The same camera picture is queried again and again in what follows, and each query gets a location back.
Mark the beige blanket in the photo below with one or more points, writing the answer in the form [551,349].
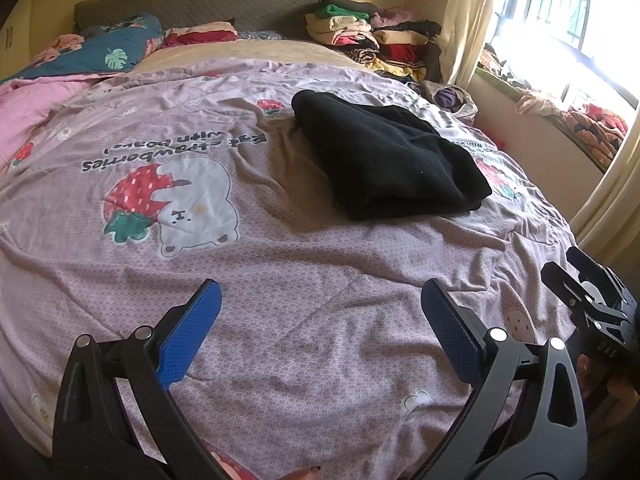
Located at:
[250,52]

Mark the blue floral quilt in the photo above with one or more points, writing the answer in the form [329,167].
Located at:
[100,55]

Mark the black sweater with orange cuffs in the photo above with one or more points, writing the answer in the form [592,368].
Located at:
[390,160]

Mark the pile of folded clothes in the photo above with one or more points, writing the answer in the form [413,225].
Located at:
[390,42]

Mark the pink quilt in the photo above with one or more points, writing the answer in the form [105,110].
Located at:
[30,105]

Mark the red and white cloth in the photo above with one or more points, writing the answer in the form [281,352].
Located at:
[200,37]

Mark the window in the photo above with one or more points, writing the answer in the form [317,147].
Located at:
[565,10]

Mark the grey quilted headboard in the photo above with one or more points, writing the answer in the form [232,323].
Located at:
[200,0]

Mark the floral fabric laundry basket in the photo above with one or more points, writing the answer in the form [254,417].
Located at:
[470,110]

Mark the dark patterned cloth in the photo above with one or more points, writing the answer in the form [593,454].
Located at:
[260,35]

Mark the cream curtain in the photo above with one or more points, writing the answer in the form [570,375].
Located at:
[615,210]
[480,20]

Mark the person's right hand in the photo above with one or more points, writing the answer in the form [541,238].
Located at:
[622,394]

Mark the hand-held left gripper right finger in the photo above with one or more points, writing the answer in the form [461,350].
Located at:
[450,330]

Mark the heap of clothes on windowsill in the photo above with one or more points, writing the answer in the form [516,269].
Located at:
[600,125]

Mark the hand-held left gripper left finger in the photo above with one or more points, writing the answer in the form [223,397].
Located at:
[190,330]

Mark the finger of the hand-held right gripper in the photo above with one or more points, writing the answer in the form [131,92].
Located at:
[562,285]
[585,264]

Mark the purple garment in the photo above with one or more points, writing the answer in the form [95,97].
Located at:
[447,97]

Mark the lilac strawberry print duvet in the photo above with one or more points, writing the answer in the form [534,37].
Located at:
[300,270]

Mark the person's left hand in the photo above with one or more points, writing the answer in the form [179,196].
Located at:
[302,474]

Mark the green windowsill mat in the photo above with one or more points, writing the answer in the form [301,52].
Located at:
[505,91]

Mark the cream wardrobe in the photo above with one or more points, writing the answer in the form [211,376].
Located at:
[7,50]

